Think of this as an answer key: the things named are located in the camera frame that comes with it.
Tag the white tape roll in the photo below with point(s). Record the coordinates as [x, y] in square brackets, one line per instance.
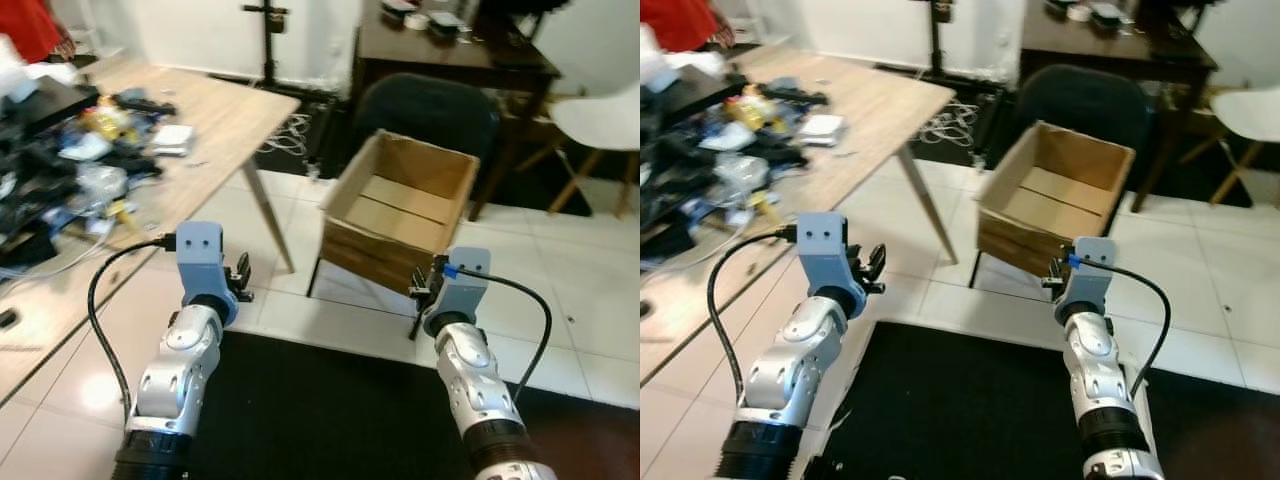
[417, 20]
[1077, 12]

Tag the dark brown wooden table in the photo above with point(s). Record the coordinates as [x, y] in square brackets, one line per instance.
[1110, 50]
[450, 60]

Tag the black floor platform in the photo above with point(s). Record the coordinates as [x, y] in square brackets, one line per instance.
[320, 120]
[985, 110]

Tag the long black tool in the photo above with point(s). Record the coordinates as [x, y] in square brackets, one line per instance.
[800, 96]
[145, 102]

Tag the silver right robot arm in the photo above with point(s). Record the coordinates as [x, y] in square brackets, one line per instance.
[1100, 390]
[480, 390]

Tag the clear plastic trash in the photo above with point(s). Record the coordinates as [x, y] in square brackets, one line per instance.
[742, 175]
[103, 185]

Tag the white plastic bag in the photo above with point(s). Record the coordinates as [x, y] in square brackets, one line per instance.
[675, 60]
[30, 70]

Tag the red cloth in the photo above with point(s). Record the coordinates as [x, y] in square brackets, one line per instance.
[30, 25]
[680, 20]

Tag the black tripod stand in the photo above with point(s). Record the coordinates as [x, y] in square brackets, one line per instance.
[935, 30]
[268, 40]

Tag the white shell chair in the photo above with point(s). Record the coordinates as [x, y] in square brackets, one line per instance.
[1250, 115]
[600, 120]

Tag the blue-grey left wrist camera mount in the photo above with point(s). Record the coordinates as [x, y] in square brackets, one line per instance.
[822, 245]
[200, 255]

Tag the yellow packet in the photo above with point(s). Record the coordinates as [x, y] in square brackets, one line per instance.
[750, 112]
[108, 122]

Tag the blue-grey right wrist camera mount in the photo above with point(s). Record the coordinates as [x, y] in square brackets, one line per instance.
[1088, 275]
[462, 285]

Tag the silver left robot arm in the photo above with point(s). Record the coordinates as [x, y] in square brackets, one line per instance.
[790, 370]
[180, 370]

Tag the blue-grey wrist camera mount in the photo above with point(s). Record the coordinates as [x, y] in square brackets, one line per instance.
[1088, 275]
[200, 255]
[822, 245]
[462, 285]

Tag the light wooden table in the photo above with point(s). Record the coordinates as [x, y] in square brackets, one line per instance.
[230, 115]
[885, 100]

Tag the small white packaged box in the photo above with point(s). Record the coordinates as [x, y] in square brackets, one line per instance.
[173, 140]
[823, 130]

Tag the black folding chair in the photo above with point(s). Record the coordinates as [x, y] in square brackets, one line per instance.
[430, 105]
[1085, 95]

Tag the brown cardboard box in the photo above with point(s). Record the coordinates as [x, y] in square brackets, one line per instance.
[1050, 195]
[400, 205]

